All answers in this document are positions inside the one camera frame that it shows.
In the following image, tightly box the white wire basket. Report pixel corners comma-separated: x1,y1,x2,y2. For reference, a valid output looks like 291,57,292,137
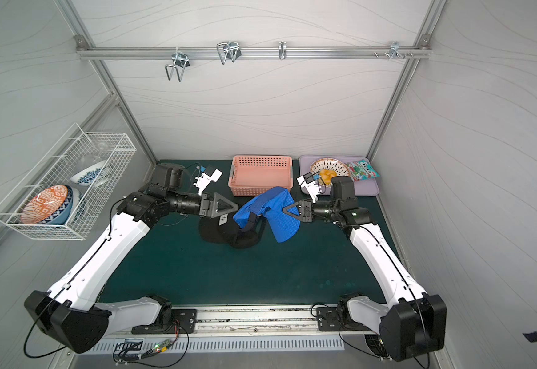
0,124,137,241

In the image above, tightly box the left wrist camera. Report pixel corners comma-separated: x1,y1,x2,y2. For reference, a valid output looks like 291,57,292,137
194,167,223,196

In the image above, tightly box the small metal hook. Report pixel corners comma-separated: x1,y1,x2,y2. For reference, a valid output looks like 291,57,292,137
278,41,287,61

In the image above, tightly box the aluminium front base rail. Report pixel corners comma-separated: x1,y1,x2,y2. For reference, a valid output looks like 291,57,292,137
60,302,389,341

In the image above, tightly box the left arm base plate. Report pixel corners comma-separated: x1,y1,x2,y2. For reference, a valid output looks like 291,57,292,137
131,307,197,335

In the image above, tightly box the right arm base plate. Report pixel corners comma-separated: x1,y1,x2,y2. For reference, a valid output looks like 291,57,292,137
311,304,358,332

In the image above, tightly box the orange patterned bowl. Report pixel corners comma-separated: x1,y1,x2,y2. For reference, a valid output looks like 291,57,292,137
20,184,71,224

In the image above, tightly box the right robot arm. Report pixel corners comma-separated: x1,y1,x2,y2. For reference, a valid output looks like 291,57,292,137
293,173,447,362

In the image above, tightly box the metal hook right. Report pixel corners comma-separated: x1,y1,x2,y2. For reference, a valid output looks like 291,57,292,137
373,42,415,60

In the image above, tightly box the black baseball cap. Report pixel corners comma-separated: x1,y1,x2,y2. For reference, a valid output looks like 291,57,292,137
198,214,266,250

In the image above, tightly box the metal double hook left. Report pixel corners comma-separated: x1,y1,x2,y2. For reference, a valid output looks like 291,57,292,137
165,50,190,82

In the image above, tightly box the patterned bowl with fruit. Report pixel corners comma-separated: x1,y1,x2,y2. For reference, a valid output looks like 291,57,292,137
309,158,351,188

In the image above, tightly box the blue baseball cap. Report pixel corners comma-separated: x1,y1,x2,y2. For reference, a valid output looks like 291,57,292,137
233,187,301,243

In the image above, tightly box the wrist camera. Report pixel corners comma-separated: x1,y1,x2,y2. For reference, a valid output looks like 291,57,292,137
194,167,223,196
297,172,322,204

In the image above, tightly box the blue patterned bowl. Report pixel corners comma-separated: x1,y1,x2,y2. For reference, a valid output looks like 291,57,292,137
70,160,109,187

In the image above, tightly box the pink plastic basket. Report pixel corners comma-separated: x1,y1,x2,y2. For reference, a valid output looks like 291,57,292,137
228,155,293,197

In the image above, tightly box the left base cable bundle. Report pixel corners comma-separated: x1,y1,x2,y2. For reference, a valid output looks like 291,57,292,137
112,317,191,369

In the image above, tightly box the aluminium crossbar rail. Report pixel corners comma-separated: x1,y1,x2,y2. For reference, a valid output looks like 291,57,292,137
76,36,432,62

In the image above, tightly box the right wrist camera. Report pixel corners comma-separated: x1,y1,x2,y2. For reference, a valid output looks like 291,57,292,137
297,172,322,204

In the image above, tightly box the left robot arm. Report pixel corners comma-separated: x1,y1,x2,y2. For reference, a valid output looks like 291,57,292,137
25,163,238,354

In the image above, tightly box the green snack packet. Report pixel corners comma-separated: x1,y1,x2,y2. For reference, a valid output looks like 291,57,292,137
346,159,380,181

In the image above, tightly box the metal double hook middle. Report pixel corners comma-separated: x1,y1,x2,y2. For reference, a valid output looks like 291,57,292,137
216,41,242,65

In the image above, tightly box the metal double hook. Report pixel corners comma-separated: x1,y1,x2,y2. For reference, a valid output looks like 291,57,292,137
216,41,242,65
165,50,190,82

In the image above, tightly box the right base cable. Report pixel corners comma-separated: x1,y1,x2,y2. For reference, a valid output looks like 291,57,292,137
309,300,389,361

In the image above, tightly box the white perforated vent strip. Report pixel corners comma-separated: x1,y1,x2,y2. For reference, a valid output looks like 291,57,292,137
87,335,345,355

